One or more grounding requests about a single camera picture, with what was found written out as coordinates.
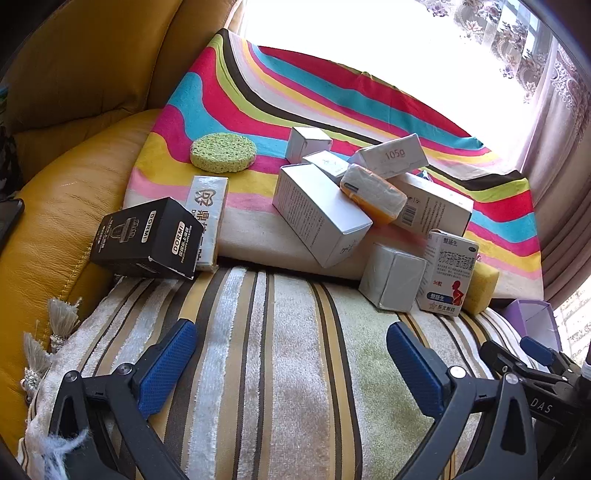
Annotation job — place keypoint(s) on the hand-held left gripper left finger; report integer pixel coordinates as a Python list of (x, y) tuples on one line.
[(166, 364)]

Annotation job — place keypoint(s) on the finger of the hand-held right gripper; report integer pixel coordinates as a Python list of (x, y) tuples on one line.
[(538, 349), (501, 357)]

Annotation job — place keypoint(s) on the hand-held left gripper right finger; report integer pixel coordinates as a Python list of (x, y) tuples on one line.
[(415, 364)]

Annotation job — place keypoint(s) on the purple cardboard box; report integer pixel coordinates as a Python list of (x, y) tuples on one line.
[(531, 321)]

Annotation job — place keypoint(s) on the yellow sponge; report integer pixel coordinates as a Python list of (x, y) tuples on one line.
[(482, 288)]

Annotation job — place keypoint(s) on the white cube box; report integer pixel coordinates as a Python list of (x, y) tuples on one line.
[(392, 277)]

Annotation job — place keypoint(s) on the white box with red figure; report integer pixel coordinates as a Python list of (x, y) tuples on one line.
[(445, 272)]

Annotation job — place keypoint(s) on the black box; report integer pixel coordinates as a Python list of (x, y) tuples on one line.
[(138, 240)]

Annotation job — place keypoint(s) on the long white logo box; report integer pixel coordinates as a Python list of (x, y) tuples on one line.
[(207, 217)]

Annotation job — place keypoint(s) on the long white medicine box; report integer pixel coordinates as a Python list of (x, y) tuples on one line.
[(438, 207)]

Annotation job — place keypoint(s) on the orange soap bar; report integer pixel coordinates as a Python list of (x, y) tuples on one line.
[(374, 194)]

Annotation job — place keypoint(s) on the large white box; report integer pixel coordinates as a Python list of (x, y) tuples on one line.
[(318, 207)]

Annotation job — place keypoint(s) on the white box with pink print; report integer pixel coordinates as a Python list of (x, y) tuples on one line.
[(392, 154)]

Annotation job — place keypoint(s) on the green round sponge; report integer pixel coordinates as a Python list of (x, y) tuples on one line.
[(224, 154)]

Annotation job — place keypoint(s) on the small white box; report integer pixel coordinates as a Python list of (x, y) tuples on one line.
[(304, 143), (330, 164)]

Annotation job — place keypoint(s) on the grey tassels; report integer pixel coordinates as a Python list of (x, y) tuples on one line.
[(60, 318)]

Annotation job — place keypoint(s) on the striped velvet cushion cover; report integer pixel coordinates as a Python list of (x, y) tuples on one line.
[(286, 369)]

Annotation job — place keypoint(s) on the pink curtain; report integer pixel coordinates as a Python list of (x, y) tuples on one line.
[(558, 184)]

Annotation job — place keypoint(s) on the black phone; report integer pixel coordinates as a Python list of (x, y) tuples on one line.
[(9, 221)]

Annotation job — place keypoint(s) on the yellow leather sofa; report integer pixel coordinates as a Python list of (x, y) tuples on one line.
[(69, 92)]

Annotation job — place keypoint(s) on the colourful striped cloth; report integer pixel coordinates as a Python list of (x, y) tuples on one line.
[(277, 92)]

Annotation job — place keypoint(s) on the lace curtain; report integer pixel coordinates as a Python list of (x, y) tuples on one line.
[(508, 37)]

